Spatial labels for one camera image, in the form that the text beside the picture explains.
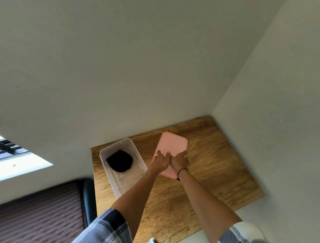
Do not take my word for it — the person's left forearm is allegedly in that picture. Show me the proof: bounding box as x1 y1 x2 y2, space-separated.
110 166 164 241

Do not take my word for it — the person's right forearm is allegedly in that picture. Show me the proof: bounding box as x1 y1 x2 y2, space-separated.
178 169 243 237

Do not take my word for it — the black wrist band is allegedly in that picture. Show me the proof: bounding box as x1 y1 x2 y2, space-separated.
176 168 188 181

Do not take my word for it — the dark teal chair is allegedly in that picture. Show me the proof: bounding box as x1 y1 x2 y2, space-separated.
80 178 98 227

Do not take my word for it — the person's left hand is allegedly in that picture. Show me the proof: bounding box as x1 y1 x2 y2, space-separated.
149 150 172 174

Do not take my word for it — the white round object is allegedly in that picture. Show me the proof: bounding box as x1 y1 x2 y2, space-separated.
235 221 266 241

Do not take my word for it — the pink plastic container lid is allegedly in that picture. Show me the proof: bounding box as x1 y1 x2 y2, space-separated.
151 132 188 180

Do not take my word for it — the person's right hand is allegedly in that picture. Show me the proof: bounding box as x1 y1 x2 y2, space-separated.
170 150 190 174

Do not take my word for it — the clear plastic storage container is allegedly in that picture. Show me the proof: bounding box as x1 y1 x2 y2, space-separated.
99 138 148 200

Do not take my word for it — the black folded cloth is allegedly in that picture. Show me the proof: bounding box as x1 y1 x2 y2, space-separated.
105 149 133 173

